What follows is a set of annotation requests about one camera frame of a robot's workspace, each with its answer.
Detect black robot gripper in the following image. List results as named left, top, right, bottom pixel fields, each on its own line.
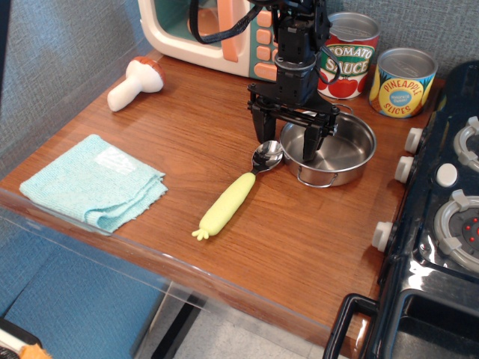
left=248, top=59, right=340, bottom=162

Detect stainless steel pot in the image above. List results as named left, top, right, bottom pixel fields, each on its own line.
left=280, top=107, right=377, bottom=188

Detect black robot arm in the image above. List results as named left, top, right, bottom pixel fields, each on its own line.
left=248, top=1, right=340, bottom=162

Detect light blue folded cloth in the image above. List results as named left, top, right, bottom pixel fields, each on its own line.
left=19, top=135, right=168, bottom=233

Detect tomato sauce can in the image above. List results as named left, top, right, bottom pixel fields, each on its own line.
left=317, top=11, right=380, bottom=99

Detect pineapple slices can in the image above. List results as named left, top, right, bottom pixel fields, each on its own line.
left=369, top=48, right=438, bottom=119

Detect toy mushroom brown cap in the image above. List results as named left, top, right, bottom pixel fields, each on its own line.
left=107, top=56, right=165, bottom=112

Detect teal toy microwave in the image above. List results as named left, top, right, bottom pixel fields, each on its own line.
left=138, top=1, right=278, bottom=82

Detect black toy stove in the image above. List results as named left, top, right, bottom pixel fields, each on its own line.
left=323, top=61, right=478, bottom=358

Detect clear acrylic barrier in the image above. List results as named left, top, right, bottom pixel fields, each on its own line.
left=1, top=191, right=323, bottom=358

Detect orange fuzzy object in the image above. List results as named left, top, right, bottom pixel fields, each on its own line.
left=19, top=344, right=52, bottom=359

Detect spoon with yellow handle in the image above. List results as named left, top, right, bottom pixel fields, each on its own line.
left=192, top=141, right=283, bottom=241

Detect black sleeved cable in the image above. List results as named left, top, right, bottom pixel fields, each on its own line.
left=189, top=0, right=263, bottom=46

